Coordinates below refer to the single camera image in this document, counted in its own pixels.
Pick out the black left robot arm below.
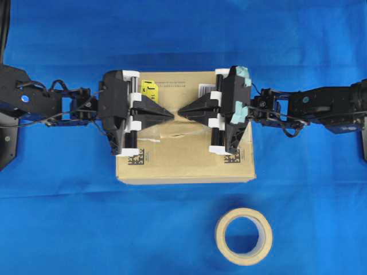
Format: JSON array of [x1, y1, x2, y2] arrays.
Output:
[[1, 65, 174, 156]]

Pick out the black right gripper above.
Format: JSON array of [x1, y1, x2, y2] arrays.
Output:
[[178, 66, 252, 155]]

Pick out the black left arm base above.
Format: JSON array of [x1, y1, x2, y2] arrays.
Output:
[[0, 113, 19, 170]]

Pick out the blue table cloth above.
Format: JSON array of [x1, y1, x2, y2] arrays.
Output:
[[1, 1, 366, 274]]

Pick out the brown cardboard box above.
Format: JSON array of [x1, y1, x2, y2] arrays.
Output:
[[116, 71, 256, 185]]

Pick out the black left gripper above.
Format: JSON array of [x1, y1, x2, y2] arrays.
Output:
[[97, 70, 174, 156]]

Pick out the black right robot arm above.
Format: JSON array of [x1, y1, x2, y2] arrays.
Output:
[[178, 66, 366, 155]]

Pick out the beige masking tape roll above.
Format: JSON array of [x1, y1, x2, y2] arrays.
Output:
[[214, 207, 273, 266]]

